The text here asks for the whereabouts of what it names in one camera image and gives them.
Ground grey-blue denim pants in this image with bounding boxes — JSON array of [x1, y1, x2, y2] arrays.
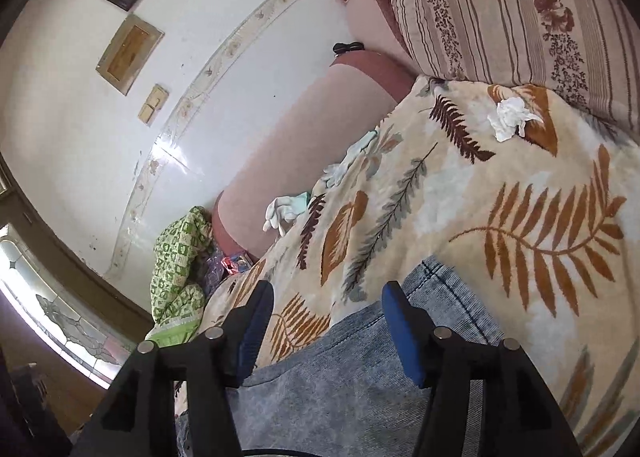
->
[[228, 257, 503, 456]]

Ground stained glass window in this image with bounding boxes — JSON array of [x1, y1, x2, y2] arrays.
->
[[1, 224, 134, 390]]

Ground green patterned folded quilt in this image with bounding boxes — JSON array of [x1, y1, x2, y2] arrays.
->
[[145, 206, 212, 347]]

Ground purple patterned cloth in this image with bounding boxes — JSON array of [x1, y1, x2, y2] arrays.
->
[[198, 243, 229, 299]]

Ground red blue small packet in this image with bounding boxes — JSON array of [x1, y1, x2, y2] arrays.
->
[[221, 252, 254, 275]]

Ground beige leaf-pattern fleece blanket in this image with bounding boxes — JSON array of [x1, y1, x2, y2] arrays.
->
[[202, 78, 639, 456]]

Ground white glove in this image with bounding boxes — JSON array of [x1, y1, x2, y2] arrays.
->
[[262, 191, 310, 237]]

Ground crumpled white tissue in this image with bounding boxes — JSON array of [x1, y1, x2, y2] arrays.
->
[[487, 97, 544, 143]]

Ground pink padded headboard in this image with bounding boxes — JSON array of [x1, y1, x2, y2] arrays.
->
[[212, 0, 420, 260]]

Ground small framed picture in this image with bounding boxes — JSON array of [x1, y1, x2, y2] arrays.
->
[[96, 14, 165, 96]]

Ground black clip on headboard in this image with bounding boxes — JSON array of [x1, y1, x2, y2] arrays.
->
[[332, 42, 366, 56]]

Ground striped floral pillow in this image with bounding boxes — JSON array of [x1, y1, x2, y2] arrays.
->
[[388, 0, 639, 133]]

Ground beige wall switch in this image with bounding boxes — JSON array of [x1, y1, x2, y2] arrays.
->
[[138, 84, 169, 124]]

